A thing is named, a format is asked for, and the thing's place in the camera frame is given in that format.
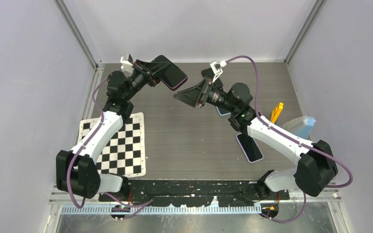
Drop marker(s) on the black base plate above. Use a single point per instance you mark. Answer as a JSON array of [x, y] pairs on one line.
[[196, 193]]

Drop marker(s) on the phone with lilac case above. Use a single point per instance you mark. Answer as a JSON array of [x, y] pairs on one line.
[[249, 148]]

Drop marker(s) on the phone with blue case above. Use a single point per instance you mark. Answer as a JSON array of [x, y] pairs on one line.
[[222, 112]]

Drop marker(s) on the blue plastic bag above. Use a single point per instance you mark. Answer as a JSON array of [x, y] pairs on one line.
[[301, 126]]

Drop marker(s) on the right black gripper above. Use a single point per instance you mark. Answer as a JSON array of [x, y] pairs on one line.
[[199, 93]]

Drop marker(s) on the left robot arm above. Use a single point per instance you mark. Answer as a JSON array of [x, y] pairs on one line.
[[76, 171]]

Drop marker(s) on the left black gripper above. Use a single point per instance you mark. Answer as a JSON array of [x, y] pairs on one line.
[[150, 71]]

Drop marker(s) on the yellow plastic tool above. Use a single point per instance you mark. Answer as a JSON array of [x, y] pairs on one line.
[[276, 112]]

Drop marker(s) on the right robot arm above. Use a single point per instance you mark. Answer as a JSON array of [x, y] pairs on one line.
[[315, 167]]

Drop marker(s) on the checkerboard calibration mat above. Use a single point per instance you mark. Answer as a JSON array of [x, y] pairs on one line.
[[117, 147]]

